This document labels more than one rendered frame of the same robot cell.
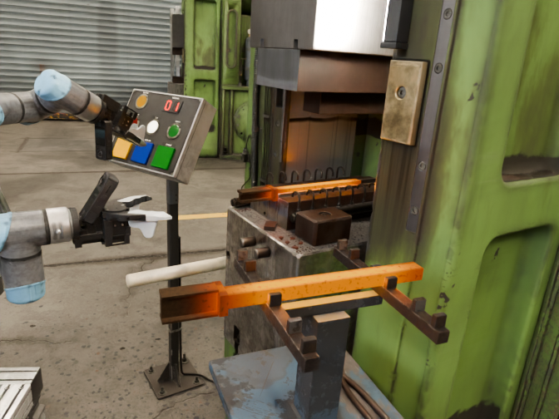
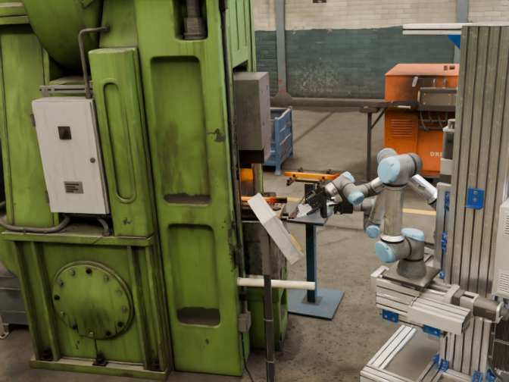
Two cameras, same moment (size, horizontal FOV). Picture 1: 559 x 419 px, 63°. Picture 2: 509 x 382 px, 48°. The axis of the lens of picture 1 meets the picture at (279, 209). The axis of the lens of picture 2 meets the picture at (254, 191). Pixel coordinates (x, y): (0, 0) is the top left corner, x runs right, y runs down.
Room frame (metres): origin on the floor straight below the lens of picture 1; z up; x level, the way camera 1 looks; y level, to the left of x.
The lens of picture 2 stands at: (3.54, 2.33, 2.23)
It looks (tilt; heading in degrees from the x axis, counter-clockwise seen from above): 20 degrees down; 226
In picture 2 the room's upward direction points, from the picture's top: 3 degrees counter-clockwise
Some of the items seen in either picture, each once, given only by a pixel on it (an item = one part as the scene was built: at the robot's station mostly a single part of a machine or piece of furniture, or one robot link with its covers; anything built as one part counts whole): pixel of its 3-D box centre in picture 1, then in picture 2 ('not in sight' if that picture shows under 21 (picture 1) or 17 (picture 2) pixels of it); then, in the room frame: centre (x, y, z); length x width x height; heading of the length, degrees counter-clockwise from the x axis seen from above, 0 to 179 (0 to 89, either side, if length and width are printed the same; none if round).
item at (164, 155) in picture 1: (164, 157); not in sight; (1.47, 0.39, 1.01); 0.07 x 0.05 x 0.07; 58
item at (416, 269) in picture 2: not in sight; (411, 263); (1.16, 0.99, 0.87); 0.15 x 0.15 x 0.10
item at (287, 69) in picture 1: (341, 71); (233, 151); (1.32, -0.14, 1.32); 0.42 x 0.20 x 0.10; 123
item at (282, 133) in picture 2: not in sight; (243, 137); (-1.53, -3.09, 0.36); 1.20 x 0.80 x 0.72; 118
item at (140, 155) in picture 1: (143, 152); not in sight; (1.52, 0.48, 1.01); 0.07 x 0.05 x 0.07; 58
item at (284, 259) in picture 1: (333, 282); (239, 241); (1.28, -0.18, 0.69); 0.56 x 0.38 x 0.45; 123
